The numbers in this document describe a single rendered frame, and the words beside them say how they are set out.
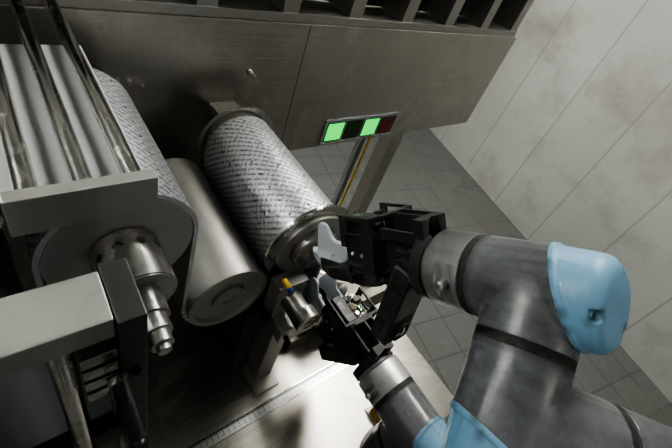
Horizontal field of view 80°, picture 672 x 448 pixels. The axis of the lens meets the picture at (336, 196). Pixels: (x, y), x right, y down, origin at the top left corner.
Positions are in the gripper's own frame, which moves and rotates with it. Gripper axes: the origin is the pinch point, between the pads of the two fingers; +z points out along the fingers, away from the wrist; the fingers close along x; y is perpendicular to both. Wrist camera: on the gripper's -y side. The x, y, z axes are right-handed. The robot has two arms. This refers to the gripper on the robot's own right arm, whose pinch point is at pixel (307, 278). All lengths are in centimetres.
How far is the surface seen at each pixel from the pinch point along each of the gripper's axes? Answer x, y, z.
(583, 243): -238, -79, -9
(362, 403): -6.2, -19.0, -20.7
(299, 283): 8.7, 11.4, -6.1
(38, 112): 35, 35, 8
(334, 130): -23.7, 10.0, 29.4
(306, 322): 10.3, 9.9, -11.4
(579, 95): -252, -10, 55
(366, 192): -71, -39, 46
